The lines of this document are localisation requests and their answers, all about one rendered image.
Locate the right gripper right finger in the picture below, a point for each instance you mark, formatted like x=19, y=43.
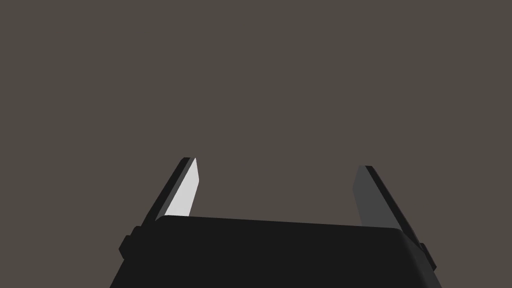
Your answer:
x=376, y=200

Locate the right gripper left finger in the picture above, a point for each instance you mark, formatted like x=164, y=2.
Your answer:
x=180, y=196

